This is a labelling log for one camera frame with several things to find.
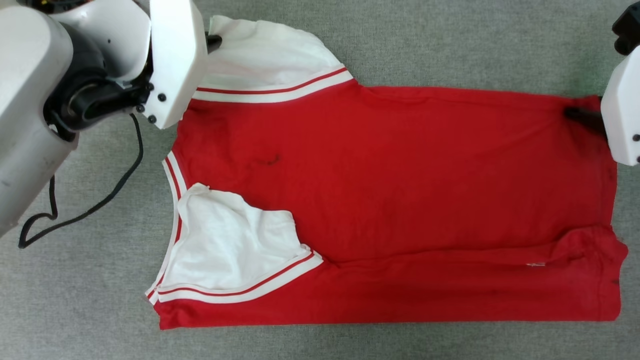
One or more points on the white dark left gripper body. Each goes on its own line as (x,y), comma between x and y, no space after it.
(177,60)

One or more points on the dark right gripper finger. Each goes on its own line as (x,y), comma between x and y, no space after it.
(585,117)

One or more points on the grey fabric sofa seat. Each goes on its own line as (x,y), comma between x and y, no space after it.
(450,40)

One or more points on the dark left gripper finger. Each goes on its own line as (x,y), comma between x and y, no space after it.
(214,42)

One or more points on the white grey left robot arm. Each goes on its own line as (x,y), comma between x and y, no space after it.
(25,75)

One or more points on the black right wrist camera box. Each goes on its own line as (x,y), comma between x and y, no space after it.
(629,27)

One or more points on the white dark right gripper body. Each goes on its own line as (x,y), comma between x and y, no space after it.
(625,110)

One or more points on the red white sleeved shirt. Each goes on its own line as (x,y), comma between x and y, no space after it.
(400,175)

